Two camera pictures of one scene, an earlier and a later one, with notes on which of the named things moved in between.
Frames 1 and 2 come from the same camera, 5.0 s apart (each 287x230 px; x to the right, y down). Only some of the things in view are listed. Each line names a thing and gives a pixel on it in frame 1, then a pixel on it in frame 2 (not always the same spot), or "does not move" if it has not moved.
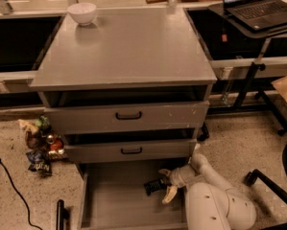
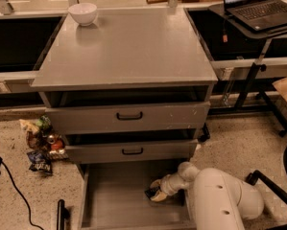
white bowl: x=83 y=12 does not move
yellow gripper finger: x=171 y=192 → x=159 y=196
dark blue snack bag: x=39 y=162 does not move
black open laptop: x=257 y=6 does not move
